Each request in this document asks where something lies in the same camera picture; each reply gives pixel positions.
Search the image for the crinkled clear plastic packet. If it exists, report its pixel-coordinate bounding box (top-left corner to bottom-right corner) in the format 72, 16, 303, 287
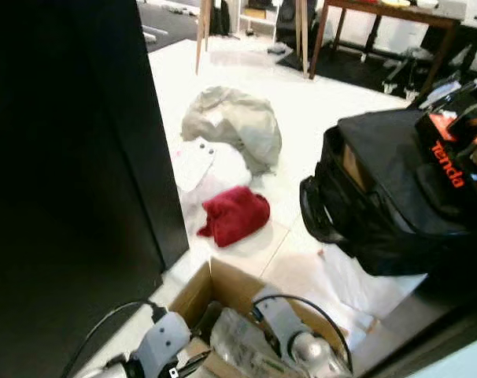
209, 306, 272, 372

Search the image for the brown cardboard box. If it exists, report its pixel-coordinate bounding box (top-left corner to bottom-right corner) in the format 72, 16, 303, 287
166, 257, 377, 378

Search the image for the red cloth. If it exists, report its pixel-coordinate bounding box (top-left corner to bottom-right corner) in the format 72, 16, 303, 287
197, 185, 272, 249

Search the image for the bulging white plastic bag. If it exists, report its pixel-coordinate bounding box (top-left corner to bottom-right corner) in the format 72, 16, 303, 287
171, 137, 253, 233

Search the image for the flat white plastic bag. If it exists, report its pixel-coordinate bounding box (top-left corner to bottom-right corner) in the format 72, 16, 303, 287
320, 243, 428, 321

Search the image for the black door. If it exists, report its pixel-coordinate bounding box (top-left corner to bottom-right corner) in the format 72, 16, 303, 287
0, 0, 190, 378

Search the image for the grey cloth bag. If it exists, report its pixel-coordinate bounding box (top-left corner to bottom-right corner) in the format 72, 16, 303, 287
180, 84, 283, 176

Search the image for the black luggage bag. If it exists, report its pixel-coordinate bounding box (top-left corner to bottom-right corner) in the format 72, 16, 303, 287
299, 107, 477, 277

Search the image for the light wood table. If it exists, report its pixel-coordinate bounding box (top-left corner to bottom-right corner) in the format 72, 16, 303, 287
194, 0, 312, 77

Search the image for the black Tenda box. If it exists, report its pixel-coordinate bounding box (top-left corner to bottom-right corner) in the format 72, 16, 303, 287
415, 98, 477, 199

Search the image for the black floor mat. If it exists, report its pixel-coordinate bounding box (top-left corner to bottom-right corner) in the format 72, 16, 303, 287
139, 0, 200, 44
270, 39, 416, 95

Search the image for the small black backpack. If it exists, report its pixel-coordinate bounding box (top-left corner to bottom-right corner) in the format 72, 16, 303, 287
209, 0, 231, 37

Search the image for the grey wheeled device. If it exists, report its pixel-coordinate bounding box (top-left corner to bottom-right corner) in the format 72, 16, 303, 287
380, 46, 432, 97

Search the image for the round black device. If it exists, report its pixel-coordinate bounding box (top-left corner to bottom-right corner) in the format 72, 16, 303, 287
455, 104, 477, 150

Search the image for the dark wood table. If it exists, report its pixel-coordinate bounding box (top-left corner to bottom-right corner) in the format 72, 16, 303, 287
307, 0, 465, 94

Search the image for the black stand pole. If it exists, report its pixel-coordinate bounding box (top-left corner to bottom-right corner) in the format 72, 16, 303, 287
455, 12, 477, 76

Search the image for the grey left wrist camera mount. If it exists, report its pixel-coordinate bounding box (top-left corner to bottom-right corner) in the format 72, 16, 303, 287
135, 310, 193, 378

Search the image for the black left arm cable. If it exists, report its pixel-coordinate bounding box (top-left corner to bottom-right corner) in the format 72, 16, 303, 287
61, 298, 165, 378

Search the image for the white perforated bracket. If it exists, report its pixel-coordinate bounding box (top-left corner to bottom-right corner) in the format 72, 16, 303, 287
175, 138, 216, 193

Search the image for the black door frame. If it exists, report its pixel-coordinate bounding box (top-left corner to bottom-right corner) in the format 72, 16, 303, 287
347, 264, 477, 378

